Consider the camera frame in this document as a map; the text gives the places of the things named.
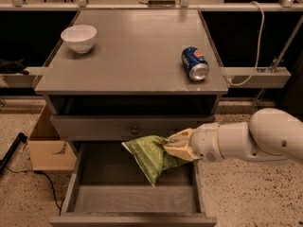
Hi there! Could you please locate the black object on rail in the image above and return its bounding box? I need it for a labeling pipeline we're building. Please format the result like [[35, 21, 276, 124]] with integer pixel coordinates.
[[0, 60, 29, 75]]

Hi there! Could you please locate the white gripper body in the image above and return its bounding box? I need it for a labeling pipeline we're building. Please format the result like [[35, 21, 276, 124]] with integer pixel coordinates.
[[189, 123, 223, 163]]

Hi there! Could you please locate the blue pepsi soda can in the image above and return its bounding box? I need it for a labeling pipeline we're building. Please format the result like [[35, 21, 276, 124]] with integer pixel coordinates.
[[181, 46, 209, 81]]

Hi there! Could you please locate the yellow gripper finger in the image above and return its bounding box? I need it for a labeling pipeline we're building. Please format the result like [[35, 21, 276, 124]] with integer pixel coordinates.
[[164, 145, 200, 162], [167, 129, 193, 146]]

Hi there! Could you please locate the open grey middle drawer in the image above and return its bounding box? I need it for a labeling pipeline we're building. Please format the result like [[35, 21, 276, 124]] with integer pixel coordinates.
[[49, 142, 217, 227]]

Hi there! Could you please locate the black floor cable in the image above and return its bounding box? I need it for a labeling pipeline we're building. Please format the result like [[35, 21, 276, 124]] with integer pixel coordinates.
[[6, 166, 65, 216]]

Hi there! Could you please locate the grey wooden drawer cabinet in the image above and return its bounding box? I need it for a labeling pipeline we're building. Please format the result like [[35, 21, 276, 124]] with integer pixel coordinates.
[[33, 9, 229, 227]]

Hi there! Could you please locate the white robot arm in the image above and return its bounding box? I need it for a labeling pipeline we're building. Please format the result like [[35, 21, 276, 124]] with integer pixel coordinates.
[[164, 108, 303, 165]]

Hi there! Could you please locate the cardboard box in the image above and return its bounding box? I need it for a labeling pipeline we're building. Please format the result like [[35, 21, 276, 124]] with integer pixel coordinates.
[[27, 106, 77, 171]]

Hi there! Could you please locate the closed grey top drawer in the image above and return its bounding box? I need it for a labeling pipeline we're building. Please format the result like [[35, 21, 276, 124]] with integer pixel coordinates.
[[50, 115, 214, 141]]

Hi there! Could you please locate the white cable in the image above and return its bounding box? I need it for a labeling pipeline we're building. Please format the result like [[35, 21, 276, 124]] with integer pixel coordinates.
[[226, 0, 266, 87]]

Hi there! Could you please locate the green jalapeno chip bag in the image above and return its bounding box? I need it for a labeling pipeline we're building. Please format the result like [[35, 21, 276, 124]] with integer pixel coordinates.
[[121, 135, 187, 186]]

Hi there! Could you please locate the white ceramic bowl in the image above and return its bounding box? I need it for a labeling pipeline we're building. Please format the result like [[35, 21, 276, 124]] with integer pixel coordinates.
[[61, 25, 97, 54]]

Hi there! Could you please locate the black bar on floor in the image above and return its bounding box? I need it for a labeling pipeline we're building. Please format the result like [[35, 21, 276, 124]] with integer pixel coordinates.
[[0, 132, 27, 174]]

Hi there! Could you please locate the grey metal rail frame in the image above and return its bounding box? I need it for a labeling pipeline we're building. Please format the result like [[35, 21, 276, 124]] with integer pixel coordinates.
[[0, 0, 303, 90]]

